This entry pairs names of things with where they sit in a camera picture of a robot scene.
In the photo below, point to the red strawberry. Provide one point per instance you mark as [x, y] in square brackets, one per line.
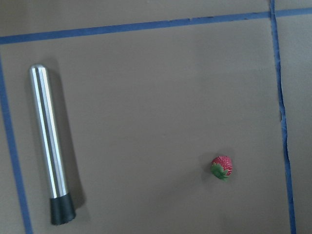
[221, 167]

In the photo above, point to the steel muddler black tip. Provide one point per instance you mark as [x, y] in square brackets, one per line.
[61, 205]

